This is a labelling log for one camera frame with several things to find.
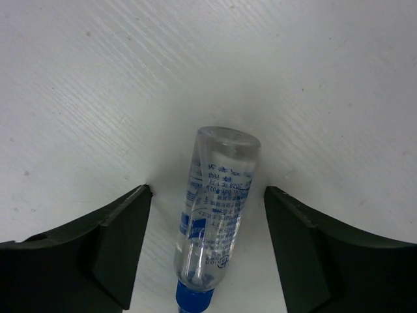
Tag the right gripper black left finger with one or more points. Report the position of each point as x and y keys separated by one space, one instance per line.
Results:
x=86 y=265

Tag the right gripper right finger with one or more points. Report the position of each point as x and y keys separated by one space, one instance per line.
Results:
x=326 y=265

